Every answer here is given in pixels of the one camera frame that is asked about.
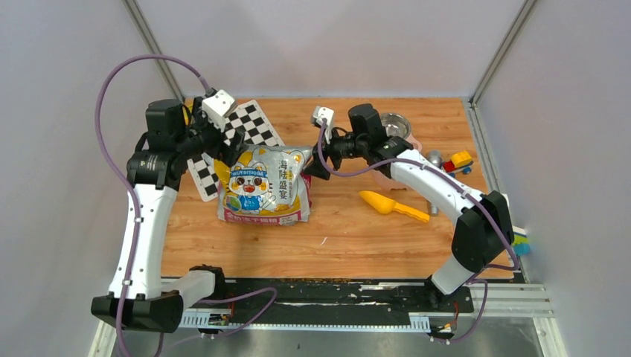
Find aluminium rail frame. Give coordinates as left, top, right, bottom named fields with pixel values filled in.
left=89, top=275, right=568, bottom=357

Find silver metal cylinder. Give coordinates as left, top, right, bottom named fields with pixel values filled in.
left=427, top=150, right=443, bottom=216

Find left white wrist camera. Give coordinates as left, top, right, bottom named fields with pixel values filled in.
left=202, top=89, right=237, bottom=132

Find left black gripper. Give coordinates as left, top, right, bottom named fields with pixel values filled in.
left=176, top=97, right=249, bottom=167

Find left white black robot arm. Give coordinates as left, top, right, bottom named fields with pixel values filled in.
left=91, top=94, right=245, bottom=333

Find pink double pet bowl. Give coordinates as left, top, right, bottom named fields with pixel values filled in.
left=371, top=112, right=422, bottom=192

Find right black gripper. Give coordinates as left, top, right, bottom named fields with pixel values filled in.
left=304, top=125, right=368, bottom=180

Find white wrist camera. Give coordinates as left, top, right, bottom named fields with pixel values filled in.
left=310, top=106, right=335, bottom=128
left=202, top=89, right=237, bottom=132

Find purple cable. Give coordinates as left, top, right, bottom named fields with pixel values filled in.
left=95, top=54, right=278, bottom=357
left=315, top=120, right=521, bottom=344

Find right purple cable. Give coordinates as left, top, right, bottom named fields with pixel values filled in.
left=315, top=120, right=521, bottom=344

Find checkerboard calibration board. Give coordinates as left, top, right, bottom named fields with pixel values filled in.
left=188, top=100, right=284, bottom=202

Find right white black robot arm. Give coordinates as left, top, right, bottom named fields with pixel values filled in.
left=305, top=103, right=515, bottom=311

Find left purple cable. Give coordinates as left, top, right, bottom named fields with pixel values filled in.
left=95, top=54, right=278, bottom=357

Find toy block car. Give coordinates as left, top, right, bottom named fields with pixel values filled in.
left=441, top=150, right=474, bottom=178

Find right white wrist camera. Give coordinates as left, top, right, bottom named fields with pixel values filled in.
left=310, top=106, right=335, bottom=128

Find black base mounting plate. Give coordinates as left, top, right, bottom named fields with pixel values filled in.
left=212, top=278, right=474, bottom=326

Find stacked coloured toy blocks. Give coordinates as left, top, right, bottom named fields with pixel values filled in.
left=512, top=226, right=531, bottom=257

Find pet food bag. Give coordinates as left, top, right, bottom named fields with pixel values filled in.
left=214, top=144, right=312, bottom=225

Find yellow plastic scoop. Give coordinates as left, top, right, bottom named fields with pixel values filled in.
left=359, top=190, right=430, bottom=223

